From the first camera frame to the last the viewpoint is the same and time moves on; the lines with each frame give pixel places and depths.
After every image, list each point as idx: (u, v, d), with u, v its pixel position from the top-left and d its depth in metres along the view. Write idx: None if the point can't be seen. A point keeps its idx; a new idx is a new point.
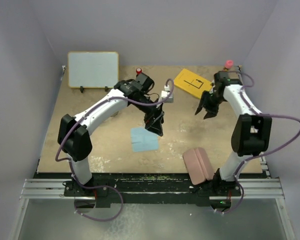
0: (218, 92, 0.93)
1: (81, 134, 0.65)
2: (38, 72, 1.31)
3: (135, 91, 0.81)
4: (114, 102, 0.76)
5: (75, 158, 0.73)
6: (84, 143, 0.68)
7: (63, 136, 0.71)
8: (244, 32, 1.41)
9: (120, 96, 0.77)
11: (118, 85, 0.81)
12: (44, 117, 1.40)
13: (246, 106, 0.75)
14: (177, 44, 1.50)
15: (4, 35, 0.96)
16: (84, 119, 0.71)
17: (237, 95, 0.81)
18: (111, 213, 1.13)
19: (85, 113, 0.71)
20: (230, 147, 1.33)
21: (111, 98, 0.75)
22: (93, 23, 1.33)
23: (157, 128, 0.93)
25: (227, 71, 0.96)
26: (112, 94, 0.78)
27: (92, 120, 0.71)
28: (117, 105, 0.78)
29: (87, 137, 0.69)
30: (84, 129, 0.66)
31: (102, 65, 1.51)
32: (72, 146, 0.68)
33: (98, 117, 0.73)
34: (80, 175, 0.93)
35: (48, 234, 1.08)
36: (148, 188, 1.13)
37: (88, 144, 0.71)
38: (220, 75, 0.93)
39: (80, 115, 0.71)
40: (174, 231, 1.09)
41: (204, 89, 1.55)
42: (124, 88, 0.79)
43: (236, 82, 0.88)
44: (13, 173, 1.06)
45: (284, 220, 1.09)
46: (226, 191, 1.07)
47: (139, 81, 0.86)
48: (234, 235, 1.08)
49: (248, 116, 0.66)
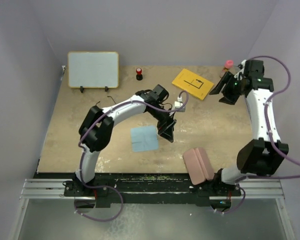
0: (244, 89, 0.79)
1: (107, 124, 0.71)
2: (38, 72, 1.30)
3: (152, 102, 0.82)
4: (135, 105, 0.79)
5: (92, 148, 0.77)
6: (106, 134, 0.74)
7: (87, 125, 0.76)
8: (244, 32, 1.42)
9: (141, 101, 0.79)
11: (139, 93, 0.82)
12: (44, 117, 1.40)
13: (265, 127, 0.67)
14: (177, 44, 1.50)
15: (4, 35, 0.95)
16: (110, 112, 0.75)
17: (261, 108, 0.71)
18: (111, 213, 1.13)
19: (112, 107, 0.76)
20: (230, 147, 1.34)
21: (134, 101, 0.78)
22: (93, 23, 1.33)
23: (169, 134, 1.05)
25: (262, 62, 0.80)
26: (135, 97, 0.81)
27: (117, 115, 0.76)
28: (139, 108, 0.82)
29: (110, 130, 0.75)
30: (111, 120, 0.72)
31: (103, 65, 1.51)
32: (95, 136, 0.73)
33: (121, 113, 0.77)
34: (86, 173, 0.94)
35: (48, 234, 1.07)
36: (148, 188, 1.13)
37: (108, 137, 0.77)
38: (252, 68, 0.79)
39: (108, 108, 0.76)
40: (174, 231, 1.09)
41: (204, 89, 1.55)
42: (144, 98, 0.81)
43: (266, 87, 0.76)
44: (13, 173, 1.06)
45: (284, 220, 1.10)
46: (226, 191, 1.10)
47: (155, 91, 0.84)
48: (234, 235, 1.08)
49: (261, 143, 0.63)
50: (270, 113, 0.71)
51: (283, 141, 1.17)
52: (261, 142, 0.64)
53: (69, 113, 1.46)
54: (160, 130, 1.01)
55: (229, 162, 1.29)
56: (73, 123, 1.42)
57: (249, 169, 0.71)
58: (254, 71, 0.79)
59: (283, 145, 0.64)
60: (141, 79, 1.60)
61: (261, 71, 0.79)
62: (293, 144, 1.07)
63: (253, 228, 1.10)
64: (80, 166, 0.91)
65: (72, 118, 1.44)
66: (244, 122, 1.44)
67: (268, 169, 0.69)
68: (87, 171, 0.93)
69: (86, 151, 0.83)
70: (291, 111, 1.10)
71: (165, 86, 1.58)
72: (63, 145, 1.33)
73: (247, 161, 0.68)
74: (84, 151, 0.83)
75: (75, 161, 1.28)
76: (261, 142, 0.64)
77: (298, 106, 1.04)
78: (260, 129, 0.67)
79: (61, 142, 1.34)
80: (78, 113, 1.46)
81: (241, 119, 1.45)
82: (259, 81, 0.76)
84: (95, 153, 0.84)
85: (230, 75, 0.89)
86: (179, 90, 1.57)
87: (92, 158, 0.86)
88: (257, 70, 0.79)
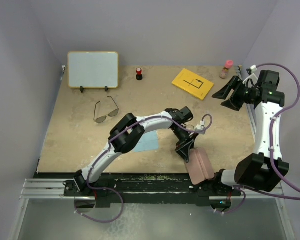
0: (255, 100, 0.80)
1: (139, 132, 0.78)
2: (38, 72, 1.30)
3: (176, 121, 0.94)
4: (164, 120, 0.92)
5: (117, 150, 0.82)
6: (134, 141, 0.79)
7: (120, 128, 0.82)
8: (244, 32, 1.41)
9: (169, 117, 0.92)
11: (168, 110, 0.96)
12: (44, 117, 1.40)
13: (268, 143, 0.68)
14: (177, 44, 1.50)
15: (4, 35, 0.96)
16: (143, 121, 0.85)
17: (267, 122, 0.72)
18: (111, 213, 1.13)
19: (145, 118, 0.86)
20: (230, 148, 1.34)
21: (163, 116, 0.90)
22: (93, 23, 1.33)
23: (185, 153, 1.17)
25: (279, 75, 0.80)
26: (164, 114, 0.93)
27: (148, 125, 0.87)
28: (165, 123, 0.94)
29: (139, 137, 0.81)
30: (142, 128, 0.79)
31: (103, 66, 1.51)
32: (125, 140, 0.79)
33: (151, 125, 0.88)
34: (95, 173, 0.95)
35: (48, 234, 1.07)
36: (148, 188, 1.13)
37: (135, 145, 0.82)
38: (266, 79, 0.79)
39: (141, 118, 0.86)
40: (173, 231, 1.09)
41: (204, 89, 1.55)
42: (171, 115, 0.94)
43: (277, 100, 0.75)
44: (13, 173, 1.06)
45: (284, 220, 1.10)
46: (226, 192, 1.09)
47: (182, 112, 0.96)
48: (234, 235, 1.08)
49: (261, 158, 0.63)
50: (277, 129, 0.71)
51: (282, 141, 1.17)
52: (261, 157, 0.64)
53: (69, 113, 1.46)
54: (178, 147, 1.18)
55: (229, 162, 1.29)
56: (73, 123, 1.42)
57: (247, 182, 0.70)
58: (267, 83, 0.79)
59: (283, 165, 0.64)
60: (141, 79, 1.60)
61: (275, 84, 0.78)
62: (293, 143, 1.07)
63: (253, 228, 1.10)
64: (94, 164, 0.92)
65: (72, 118, 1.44)
66: (244, 122, 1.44)
67: (265, 184, 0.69)
68: (98, 171, 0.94)
69: (109, 150, 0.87)
70: (290, 111, 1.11)
71: (165, 86, 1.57)
72: (63, 145, 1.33)
73: (244, 174, 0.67)
74: (107, 150, 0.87)
75: (75, 161, 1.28)
76: (260, 157, 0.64)
77: (298, 106, 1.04)
78: (261, 144, 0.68)
79: (61, 143, 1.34)
80: (78, 113, 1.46)
81: (241, 119, 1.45)
82: (270, 94, 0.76)
84: (117, 155, 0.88)
85: (239, 82, 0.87)
86: (179, 90, 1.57)
87: (111, 159, 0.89)
88: (270, 82, 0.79)
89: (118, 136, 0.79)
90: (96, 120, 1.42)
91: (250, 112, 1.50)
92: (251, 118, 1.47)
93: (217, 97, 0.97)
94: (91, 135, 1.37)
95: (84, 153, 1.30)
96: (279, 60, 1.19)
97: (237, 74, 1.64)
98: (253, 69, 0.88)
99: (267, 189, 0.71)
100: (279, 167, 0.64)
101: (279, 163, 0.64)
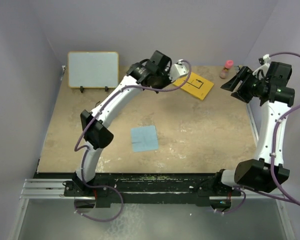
0: (263, 97, 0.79)
1: (99, 128, 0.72)
2: (38, 72, 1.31)
3: (149, 74, 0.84)
4: (127, 91, 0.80)
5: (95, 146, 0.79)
6: (102, 135, 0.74)
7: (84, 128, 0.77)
8: (244, 32, 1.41)
9: (132, 85, 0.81)
11: (132, 68, 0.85)
12: (44, 117, 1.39)
13: (269, 148, 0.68)
14: (177, 44, 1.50)
15: (4, 36, 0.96)
16: (99, 114, 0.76)
17: (272, 124, 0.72)
18: (111, 213, 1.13)
19: (101, 107, 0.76)
20: (230, 147, 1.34)
21: (123, 89, 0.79)
22: (93, 23, 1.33)
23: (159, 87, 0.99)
25: (291, 68, 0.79)
26: (125, 83, 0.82)
27: (107, 113, 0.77)
28: (132, 93, 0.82)
29: (104, 130, 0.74)
30: (100, 124, 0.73)
31: (107, 64, 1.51)
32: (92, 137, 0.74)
33: (112, 109, 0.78)
34: (87, 172, 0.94)
35: (48, 234, 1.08)
36: (148, 188, 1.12)
37: (108, 134, 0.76)
38: (276, 73, 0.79)
39: (96, 111, 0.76)
40: (174, 230, 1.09)
41: (204, 89, 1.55)
42: (136, 74, 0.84)
43: (287, 97, 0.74)
44: (13, 173, 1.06)
45: (284, 220, 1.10)
46: (226, 192, 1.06)
47: (154, 61, 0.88)
48: (234, 235, 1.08)
49: (261, 164, 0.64)
50: (280, 133, 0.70)
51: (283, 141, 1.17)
52: (261, 163, 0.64)
53: (69, 113, 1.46)
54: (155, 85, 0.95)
55: (229, 162, 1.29)
56: (73, 123, 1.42)
57: (245, 183, 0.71)
58: (277, 76, 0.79)
59: (284, 171, 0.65)
60: None
61: (285, 78, 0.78)
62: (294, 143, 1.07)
63: (253, 228, 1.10)
64: (82, 164, 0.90)
65: (72, 118, 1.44)
66: (244, 122, 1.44)
67: (263, 187, 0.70)
68: (89, 170, 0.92)
69: (89, 149, 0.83)
70: None
71: None
72: (63, 145, 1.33)
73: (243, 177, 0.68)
74: (87, 149, 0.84)
75: (75, 161, 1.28)
76: (261, 163, 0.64)
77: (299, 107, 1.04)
78: (263, 149, 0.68)
79: (62, 143, 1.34)
80: (78, 113, 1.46)
81: (242, 119, 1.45)
82: (279, 91, 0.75)
84: (99, 151, 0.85)
85: (248, 73, 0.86)
86: (179, 90, 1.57)
87: (95, 156, 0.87)
88: (280, 76, 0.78)
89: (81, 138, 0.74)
90: None
91: (251, 112, 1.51)
92: (251, 118, 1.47)
93: (224, 88, 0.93)
94: None
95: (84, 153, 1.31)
96: (279, 60, 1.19)
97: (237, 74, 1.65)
98: (265, 58, 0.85)
99: (266, 191, 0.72)
100: (279, 173, 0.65)
101: (278, 169, 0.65)
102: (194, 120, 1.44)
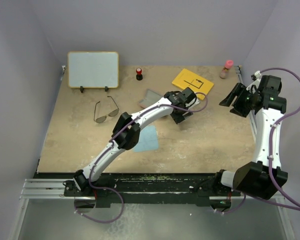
0: (256, 107, 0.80)
1: (135, 130, 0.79)
2: (38, 71, 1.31)
3: (178, 103, 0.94)
4: (162, 108, 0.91)
5: (121, 147, 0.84)
6: (135, 137, 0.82)
7: (118, 128, 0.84)
8: (245, 32, 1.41)
9: (167, 104, 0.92)
11: (168, 95, 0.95)
12: (44, 116, 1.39)
13: (267, 151, 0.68)
14: (177, 43, 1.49)
15: (4, 35, 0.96)
16: (138, 118, 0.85)
17: (267, 129, 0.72)
18: (111, 213, 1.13)
19: (140, 113, 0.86)
20: (230, 147, 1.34)
21: (161, 105, 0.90)
22: (93, 23, 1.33)
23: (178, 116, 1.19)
25: (280, 79, 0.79)
26: (162, 102, 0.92)
27: (144, 120, 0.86)
28: (164, 111, 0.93)
29: (138, 134, 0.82)
30: (138, 126, 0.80)
31: (103, 68, 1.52)
32: (126, 137, 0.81)
33: (149, 118, 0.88)
34: (97, 171, 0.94)
35: (49, 233, 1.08)
36: (148, 188, 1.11)
37: (137, 139, 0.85)
38: (267, 85, 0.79)
39: (136, 114, 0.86)
40: (173, 231, 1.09)
41: (204, 89, 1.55)
42: (171, 99, 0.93)
43: (278, 106, 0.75)
44: (13, 173, 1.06)
45: (284, 220, 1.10)
46: (226, 191, 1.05)
47: (184, 94, 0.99)
48: (234, 235, 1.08)
49: (260, 167, 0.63)
50: (277, 136, 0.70)
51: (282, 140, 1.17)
52: (260, 166, 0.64)
53: (69, 113, 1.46)
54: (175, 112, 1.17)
55: (229, 162, 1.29)
56: (73, 123, 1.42)
57: (245, 189, 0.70)
58: (269, 88, 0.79)
59: (282, 173, 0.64)
60: (141, 79, 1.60)
61: (276, 90, 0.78)
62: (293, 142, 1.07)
63: (253, 228, 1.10)
64: (96, 161, 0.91)
65: (72, 118, 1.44)
66: (244, 122, 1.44)
67: (264, 191, 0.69)
68: (100, 169, 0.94)
69: (112, 147, 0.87)
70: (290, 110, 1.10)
71: (166, 86, 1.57)
72: (63, 145, 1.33)
73: (242, 181, 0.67)
74: (110, 147, 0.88)
75: (75, 161, 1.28)
76: (259, 166, 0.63)
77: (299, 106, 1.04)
78: (261, 152, 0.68)
79: (62, 143, 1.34)
80: (78, 113, 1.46)
81: (241, 119, 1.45)
82: (272, 99, 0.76)
84: (119, 152, 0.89)
85: (242, 88, 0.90)
86: (179, 90, 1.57)
87: (114, 156, 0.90)
88: (272, 87, 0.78)
89: (117, 135, 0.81)
90: (96, 120, 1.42)
91: (250, 112, 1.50)
92: (251, 118, 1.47)
93: (222, 105, 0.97)
94: (91, 135, 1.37)
95: (84, 153, 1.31)
96: (279, 60, 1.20)
97: (237, 74, 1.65)
98: (257, 74, 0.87)
99: (268, 196, 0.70)
100: (277, 176, 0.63)
101: (277, 171, 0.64)
102: (194, 120, 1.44)
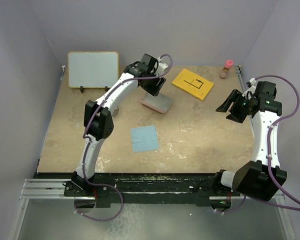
0: (252, 111, 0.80)
1: (105, 115, 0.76)
2: (38, 71, 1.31)
3: (141, 73, 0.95)
4: (126, 84, 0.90)
5: (99, 137, 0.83)
6: (107, 123, 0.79)
7: (88, 119, 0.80)
8: (245, 32, 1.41)
9: (130, 78, 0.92)
11: (128, 69, 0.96)
12: (44, 116, 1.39)
13: (266, 151, 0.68)
14: (177, 43, 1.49)
15: (4, 36, 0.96)
16: (105, 102, 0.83)
17: (265, 131, 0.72)
18: (111, 213, 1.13)
19: (105, 96, 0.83)
20: (229, 147, 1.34)
21: (124, 82, 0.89)
22: (93, 23, 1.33)
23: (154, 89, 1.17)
25: (275, 84, 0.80)
26: (124, 78, 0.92)
27: (111, 102, 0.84)
28: (129, 87, 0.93)
29: (109, 118, 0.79)
30: (107, 110, 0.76)
31: (101, 70, 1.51)
32: (99, 126, 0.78)
33: (115, 98, 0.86)
34: (89, 168, 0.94)
35: (49, 233, 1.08)
36: (148, 188, 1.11)
37: (111, 124, 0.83)
38: (263, 90, 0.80)
39: (101, 98, 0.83)
40: (173, 231, 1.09)
41: (204, 89, 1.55)
42: (132, 72, 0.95)
43: (274, 109, 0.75)
44: (13, 173, 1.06)
45: (284, 220, 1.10)
46: (226, 192, 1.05)
47: (144, 63, 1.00)
48: (234, 235, 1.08)
49: (259, 166, 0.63)
50: (274, 137, 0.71)
51: (282, 140, 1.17)
52: (259, 165, 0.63)
53: (69, 113, 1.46)
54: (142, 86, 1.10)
55: (229, 162, 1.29)
56: (73, 123, 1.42)
57: (245, 189, 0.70)
58: (264, 93, 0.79)
59: (281, 173, 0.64)
60: None
61: (272, 95, 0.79)
62: (292, 142, 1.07)
63: (253, 229, 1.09)
64: (83, 159, 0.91)
65: (72, 118, 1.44)
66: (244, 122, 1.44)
67: (264, 192, 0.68)
68: (90, 165, 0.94)
69: (91, 142, 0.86)
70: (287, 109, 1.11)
71: (165, 86, 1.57)
72: (63, 145, 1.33)
73: (243, 181, 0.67)
74: (89, 142, 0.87)
75: (75, 161, 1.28)
76: (258, 165, 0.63)
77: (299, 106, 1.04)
78: (259, 151, 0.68)
79: (62, 143, 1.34)
80: (78, 113, 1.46)
81: None
82: (268, 103, 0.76)
84: (100, 143, 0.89)
85: (238, 94, 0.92)
86: (179, 90, 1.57)
87: (97, 149, 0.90)
88: (267, 92, 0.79)
89: (88, 127, 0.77)
90: None
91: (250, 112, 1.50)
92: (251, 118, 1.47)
93: (220, 110, 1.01)
94: None
95: None
96: (279, 60, 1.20)
97: (237, 74, 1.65)
98: (252, 81, 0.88)
99: (269, 196, 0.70)
100: (277, 175, 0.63)
101: (276, 171, 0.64)
102: (194, 120, 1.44)
